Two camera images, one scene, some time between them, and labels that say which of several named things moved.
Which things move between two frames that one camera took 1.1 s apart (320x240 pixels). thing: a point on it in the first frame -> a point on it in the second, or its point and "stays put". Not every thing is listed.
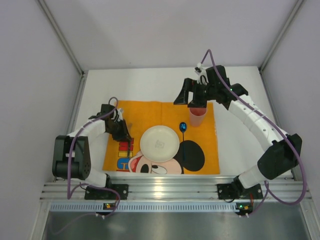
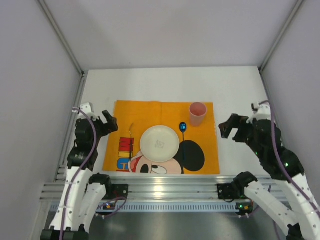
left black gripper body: (122, 132) -> (103, 124)
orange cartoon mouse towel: (198, 151) stays put
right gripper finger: (183, 97) -> (234, 121)
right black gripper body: (194, 93) -> (238, 131)
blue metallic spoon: (183, 127) stays put
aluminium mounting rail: (175, 188) stays put
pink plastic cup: (196, 116) stays put
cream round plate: (159, 143) stays put
